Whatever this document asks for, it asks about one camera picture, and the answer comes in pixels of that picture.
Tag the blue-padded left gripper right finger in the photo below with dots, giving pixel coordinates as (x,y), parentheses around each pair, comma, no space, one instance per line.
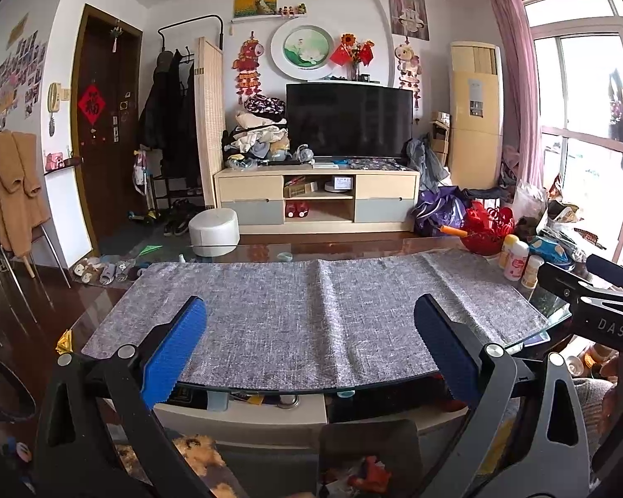
(524,433)

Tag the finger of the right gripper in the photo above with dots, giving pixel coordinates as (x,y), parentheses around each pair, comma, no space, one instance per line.
(571,288)
(605,269)

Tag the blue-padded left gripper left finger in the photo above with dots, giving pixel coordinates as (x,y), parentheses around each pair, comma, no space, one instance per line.
(75,455)

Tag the black trash bin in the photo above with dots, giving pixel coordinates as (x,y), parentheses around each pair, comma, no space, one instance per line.
(379,459)

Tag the person's right hand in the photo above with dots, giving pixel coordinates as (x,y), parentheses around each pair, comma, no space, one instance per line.
(607,388)

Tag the white beige label bottle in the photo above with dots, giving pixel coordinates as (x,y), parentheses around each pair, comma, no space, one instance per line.
(529,278)

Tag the white yellow cap bottle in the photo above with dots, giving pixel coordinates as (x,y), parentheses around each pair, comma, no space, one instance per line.
(508,243)

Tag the white pink label bottle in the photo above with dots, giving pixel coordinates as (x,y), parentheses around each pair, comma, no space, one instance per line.
(517,260)

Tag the red plastic basket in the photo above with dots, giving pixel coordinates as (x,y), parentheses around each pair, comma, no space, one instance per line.
(486,228)

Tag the white low table base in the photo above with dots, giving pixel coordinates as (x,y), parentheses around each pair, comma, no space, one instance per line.
(243,424)

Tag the purple bag on floor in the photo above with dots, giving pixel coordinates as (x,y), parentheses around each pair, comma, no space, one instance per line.
(445,206)

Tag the pink curtain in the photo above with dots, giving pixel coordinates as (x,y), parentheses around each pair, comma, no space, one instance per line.
(522,72)

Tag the grey woven table cloth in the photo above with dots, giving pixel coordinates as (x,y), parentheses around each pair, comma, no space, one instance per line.
(318,325)

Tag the beige standing air conditioner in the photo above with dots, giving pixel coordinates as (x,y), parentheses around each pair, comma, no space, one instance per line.
(476,92)

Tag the white round stool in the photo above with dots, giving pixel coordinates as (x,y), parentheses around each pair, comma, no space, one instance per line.
(214,232)

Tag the brown coat on chair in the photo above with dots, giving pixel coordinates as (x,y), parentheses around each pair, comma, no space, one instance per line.
(22,204)

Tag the black flat television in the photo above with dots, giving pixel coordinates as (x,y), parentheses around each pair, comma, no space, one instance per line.
(349,119)

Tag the beige grey TV cabinet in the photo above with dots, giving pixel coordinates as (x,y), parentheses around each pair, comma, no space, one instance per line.
(295,200)

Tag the black coats on rack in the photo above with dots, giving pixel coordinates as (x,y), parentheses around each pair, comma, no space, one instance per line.
(167,121)

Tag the red fu door decoration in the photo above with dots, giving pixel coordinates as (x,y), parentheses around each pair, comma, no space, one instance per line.
(91,104)

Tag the pile of clothes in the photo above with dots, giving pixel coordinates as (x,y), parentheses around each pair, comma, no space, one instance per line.
(260,136)

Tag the dark brown door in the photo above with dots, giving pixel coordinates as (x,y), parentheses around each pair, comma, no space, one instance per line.
(107,53)

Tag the bamboo folding screen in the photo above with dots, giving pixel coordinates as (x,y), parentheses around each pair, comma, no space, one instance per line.
(210,116)

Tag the landscape painting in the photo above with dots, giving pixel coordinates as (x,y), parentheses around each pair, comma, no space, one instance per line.
(251,8)

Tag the orange handle in basket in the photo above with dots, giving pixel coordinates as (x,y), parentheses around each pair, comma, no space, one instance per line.
(453,231)

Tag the round lotus wall picture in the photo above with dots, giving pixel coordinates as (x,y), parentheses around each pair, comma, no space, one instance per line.
(301,50)

